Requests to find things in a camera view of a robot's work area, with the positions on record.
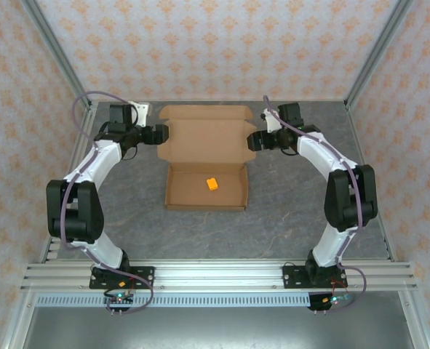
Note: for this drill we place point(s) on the small orange block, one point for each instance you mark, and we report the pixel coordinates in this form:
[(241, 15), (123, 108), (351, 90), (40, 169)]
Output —
[(212, 184)]

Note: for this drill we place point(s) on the aluminium table side rail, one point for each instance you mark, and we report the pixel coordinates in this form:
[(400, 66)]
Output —
[(356, 138), (80, 145)]

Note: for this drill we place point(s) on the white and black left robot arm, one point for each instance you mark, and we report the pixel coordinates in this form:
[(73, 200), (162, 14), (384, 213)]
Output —
[(91, 167)]

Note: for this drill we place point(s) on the brown cardboard box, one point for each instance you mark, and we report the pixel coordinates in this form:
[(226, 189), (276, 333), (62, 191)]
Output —
[(203, 127)]

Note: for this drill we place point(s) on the grey metal shelf plate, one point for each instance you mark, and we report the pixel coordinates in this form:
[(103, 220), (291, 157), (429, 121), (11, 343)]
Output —
[(218, 327)]

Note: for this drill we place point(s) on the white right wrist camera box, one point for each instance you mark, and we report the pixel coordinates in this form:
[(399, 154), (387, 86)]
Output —
[(271, 123)]

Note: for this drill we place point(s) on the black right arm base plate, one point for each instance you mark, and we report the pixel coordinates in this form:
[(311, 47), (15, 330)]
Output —
[(294, 278)]

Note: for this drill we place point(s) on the aluminium mounting rail beam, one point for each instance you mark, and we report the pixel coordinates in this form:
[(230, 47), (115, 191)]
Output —
[(218, 276)]

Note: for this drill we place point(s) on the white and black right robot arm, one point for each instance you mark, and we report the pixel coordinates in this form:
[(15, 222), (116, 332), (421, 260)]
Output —
[(323, 156)]

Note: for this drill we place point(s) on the aluminium frame post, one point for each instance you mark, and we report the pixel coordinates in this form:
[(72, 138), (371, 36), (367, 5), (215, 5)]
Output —
[(54, 51), (378, 51)]

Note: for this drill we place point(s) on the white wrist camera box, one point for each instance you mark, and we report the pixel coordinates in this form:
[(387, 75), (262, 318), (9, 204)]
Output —
[(140, 111), (271, 123)]

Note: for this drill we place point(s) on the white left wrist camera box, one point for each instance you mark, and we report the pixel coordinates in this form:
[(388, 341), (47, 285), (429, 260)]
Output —
[(140, 111)]

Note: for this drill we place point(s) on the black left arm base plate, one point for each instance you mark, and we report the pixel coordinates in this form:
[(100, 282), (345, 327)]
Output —
[(142, 278)]

